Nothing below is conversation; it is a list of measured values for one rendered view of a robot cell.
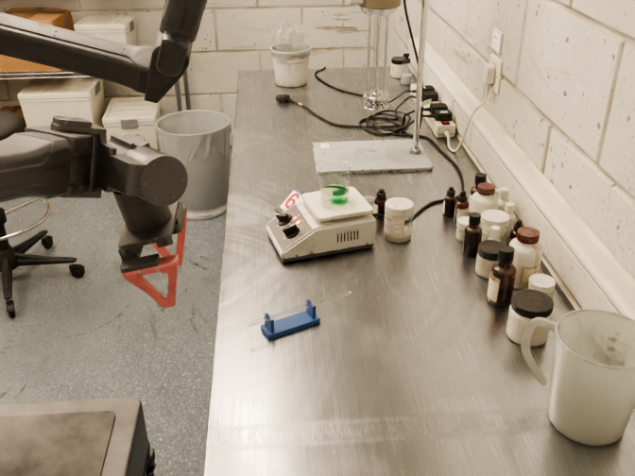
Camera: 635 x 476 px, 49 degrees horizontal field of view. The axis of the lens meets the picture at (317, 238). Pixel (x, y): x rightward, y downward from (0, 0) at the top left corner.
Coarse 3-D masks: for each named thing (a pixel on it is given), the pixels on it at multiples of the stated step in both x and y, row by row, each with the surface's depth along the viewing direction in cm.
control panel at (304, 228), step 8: (296, 208) 144; (272, 224) 144; (288, 224) 141; (304, 224) 138; (272, 232) 142; (280, 232) 141; (304, 232) 136; (280, 240) 139; (288, 240) 137; (296, 240) 136
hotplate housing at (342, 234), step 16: (288, 208) 146; (304, 208) 143; (320, 224) 137; (336, 224) 137; (352, 224) 138; (368, 224) 139; (272, 240) 142; (304, 240) 136; (320, 240) 137; (336, 240) 138; (352, 240) 139; (368, 240) 140; (288, 256) 136; (304, 256) 138
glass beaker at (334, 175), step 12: (324, 168) 139; (336, 168) 140; (348, 168) 138; (324, 180) 136; (336, 180) 135; (348, 180) 137; (324, 192) 137; (336, 192) 136; (348, 192) 138; (324, 204) 138; (336, 204) 138; (348, 204) 140
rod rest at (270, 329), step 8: (304, 312) 121; (312, 312) 119; (272, 320) 115; (280, 320) 119; (288, 320) 119; (296, 320) 119; (304, 320) 119; (312, 320) 119; (264, 328) 117; (272, 328) 116; (280, 328) 117; (288, 328) 117; (296, 328) 118; (272, 336) 116
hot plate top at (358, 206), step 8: (312, 192) 145; (352, 192) 145; (304, 200) 142; (312, 200) 142; (352, 200) 142; (360, 200) 142; (312, 208) 139; (320, 208) 139; (344, 208) 139; (352, 208) 139; (360, 208) 139; (368, 208) 139; (320, 216) 136; (328, 216) 136; (336, 216) 136; (344, 216) 137; (352, 216) 137
